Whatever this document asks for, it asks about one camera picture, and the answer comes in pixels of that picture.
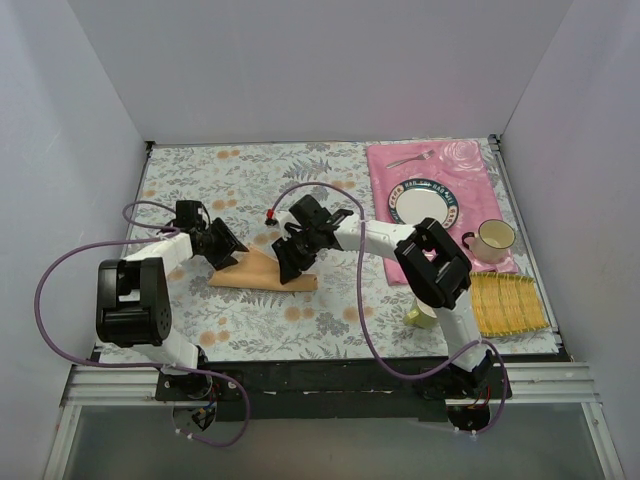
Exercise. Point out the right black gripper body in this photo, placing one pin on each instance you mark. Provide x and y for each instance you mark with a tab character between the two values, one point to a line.
293	248

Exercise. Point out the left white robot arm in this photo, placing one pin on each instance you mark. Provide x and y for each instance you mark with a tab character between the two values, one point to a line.
133	305

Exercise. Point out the cream enamel mug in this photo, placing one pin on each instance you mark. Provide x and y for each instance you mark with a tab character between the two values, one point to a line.
491	242

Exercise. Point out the white plate green rim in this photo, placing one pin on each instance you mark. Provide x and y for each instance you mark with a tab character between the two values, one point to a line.
412	200

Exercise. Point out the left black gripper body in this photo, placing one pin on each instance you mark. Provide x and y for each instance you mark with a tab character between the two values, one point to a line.
220	243

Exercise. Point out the orange satin napkin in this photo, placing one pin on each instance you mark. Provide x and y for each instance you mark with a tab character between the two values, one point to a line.
257	270

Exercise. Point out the yellow woven bamboo basket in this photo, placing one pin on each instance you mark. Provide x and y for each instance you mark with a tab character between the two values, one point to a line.
506	304

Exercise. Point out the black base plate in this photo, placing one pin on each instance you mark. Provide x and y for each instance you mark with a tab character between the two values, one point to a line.
332	389

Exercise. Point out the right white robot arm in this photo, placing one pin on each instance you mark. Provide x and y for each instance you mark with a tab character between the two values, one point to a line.
437	271

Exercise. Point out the aluminium frame rail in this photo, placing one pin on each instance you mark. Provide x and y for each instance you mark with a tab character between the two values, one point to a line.
532	380

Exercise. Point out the floral patterned tablecloth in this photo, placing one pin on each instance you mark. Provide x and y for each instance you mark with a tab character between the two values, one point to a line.
353	313

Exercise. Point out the silver fork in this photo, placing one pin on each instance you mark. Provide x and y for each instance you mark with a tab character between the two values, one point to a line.
422	156

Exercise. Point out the yellow-green mug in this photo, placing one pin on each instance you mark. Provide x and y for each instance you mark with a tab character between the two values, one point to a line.
420	316

